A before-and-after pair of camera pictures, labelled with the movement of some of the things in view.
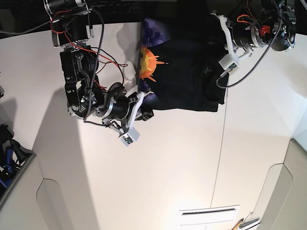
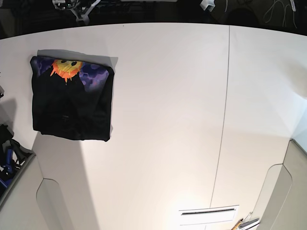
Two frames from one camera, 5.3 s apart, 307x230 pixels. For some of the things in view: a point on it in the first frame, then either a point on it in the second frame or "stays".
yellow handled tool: (237, 225) stays
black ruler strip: (209, 211) stays
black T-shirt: (179, 60) → (71, 99)
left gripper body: (121, 108) → (84, 19)
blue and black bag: (13, 155) stays
